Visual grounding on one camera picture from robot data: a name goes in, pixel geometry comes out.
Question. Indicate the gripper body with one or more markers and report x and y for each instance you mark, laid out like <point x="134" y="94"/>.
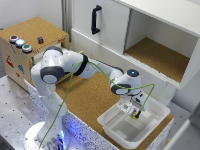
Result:
<point x="128" y="104"/>

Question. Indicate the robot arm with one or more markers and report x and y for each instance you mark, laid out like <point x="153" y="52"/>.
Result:
<point x="55" y="61"/>

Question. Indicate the yellow block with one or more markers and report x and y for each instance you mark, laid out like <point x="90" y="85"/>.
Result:
<point x="134" y="115"/>

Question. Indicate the purple block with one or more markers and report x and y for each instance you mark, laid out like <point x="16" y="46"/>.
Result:
<point x="40" y="39"/>

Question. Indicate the white plastic box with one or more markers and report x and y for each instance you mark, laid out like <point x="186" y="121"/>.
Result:
<point x="151" y="121"/>

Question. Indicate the white sliding door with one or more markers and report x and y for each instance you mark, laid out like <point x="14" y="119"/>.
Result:
<point x="113" y="23"/>

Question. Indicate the white cabinet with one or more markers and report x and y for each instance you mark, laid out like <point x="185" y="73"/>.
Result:
<point x="166" y="13"/>

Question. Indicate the green button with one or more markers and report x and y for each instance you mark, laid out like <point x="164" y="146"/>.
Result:
<point x="26" y="48"/>

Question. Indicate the wooden drawer box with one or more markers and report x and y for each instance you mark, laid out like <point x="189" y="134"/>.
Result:
<point x="31" y="30"/>

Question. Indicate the blue button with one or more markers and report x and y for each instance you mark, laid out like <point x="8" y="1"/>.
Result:
<point x="20" y="42"/>

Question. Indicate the red button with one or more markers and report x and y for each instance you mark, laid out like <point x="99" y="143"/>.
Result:
<point x="13" y="38"/>

